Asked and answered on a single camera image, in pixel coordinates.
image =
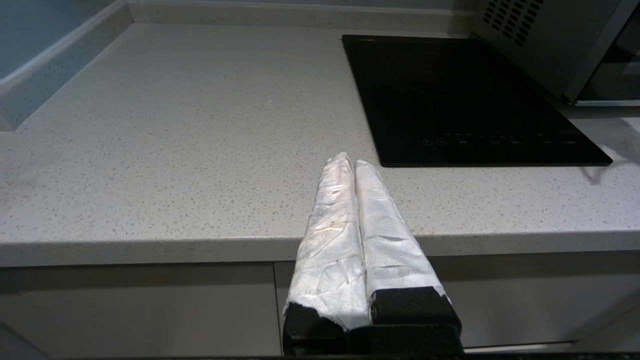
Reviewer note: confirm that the grey cabinet front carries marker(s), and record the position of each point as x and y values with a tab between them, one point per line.
525	295
135	310

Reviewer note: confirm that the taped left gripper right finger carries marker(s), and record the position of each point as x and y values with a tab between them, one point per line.
390	240

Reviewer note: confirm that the silver microwave oven body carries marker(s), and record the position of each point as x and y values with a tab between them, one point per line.
540	45

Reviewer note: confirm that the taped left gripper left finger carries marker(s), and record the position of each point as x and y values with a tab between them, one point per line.
332	250

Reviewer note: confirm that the black induction cooktop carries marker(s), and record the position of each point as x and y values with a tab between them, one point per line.
450	100

